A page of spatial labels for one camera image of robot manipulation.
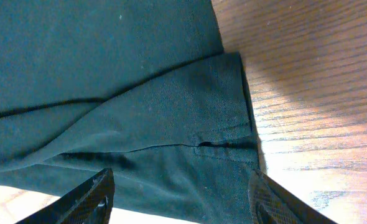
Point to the black t-shirt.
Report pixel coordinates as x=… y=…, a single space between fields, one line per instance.
x=142 y=87

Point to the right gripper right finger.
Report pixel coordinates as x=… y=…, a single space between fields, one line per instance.
x=270 y=203

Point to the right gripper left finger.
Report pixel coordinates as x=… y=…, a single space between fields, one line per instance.
x=89 y=203

